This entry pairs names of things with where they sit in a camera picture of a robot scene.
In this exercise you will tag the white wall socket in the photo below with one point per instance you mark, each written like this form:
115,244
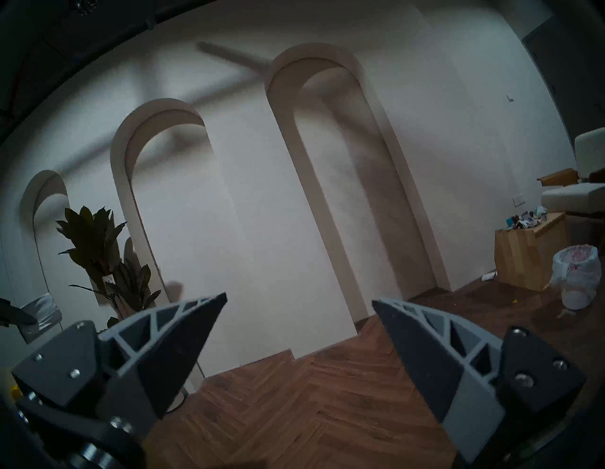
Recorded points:
519,199

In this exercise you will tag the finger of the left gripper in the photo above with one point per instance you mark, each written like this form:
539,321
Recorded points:
16,313

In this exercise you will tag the white paper piece on floor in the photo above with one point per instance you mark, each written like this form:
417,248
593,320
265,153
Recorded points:
488,275

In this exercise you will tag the dark grey door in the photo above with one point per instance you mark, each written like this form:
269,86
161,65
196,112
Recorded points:
567,71

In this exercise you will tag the cream cushioned wooden armchair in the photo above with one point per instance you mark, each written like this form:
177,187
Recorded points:
572,196

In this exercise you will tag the tall green potted plant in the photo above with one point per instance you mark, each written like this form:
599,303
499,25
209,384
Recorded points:
94,241

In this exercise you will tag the wooden cube box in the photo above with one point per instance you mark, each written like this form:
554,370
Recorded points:
524,255

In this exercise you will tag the pile of mixed small trash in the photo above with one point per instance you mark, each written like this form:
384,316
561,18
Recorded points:
527,220

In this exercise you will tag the bin with white plastic bag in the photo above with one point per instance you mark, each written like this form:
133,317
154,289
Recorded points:
576,279

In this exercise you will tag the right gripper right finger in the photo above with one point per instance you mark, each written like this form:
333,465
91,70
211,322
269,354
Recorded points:
425,359

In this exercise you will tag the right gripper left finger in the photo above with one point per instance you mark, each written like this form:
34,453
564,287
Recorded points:
165,359

